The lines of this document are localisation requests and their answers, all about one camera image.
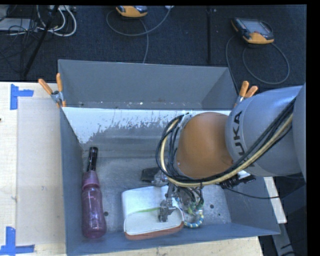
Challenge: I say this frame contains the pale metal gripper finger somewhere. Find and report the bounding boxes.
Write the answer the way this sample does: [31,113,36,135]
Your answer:
[158,205,170,223]
[164,198,178,214]

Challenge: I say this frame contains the black flat object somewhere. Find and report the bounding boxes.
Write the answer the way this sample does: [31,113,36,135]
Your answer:
[140,167,161,183]

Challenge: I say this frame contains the white box with brown edge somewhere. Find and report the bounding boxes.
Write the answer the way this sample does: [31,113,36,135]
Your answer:
[121,185,185,242]

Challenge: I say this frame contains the grey metal bin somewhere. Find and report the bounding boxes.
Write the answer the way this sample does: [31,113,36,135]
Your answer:
[57,59,281,256]

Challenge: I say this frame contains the purple plastic bottle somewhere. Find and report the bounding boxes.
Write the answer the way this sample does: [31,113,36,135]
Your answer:
[81,170,108,239]

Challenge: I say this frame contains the pale wood flat board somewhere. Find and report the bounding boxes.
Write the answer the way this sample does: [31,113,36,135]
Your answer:
[15,96,67,247]

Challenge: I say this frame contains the blue and yellow striped ring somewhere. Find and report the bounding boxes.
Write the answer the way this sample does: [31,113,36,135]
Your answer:
[183,197,205,229]

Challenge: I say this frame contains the black cylinder on white bracket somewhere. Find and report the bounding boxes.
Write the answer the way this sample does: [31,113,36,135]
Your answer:
[219,170,257,190]

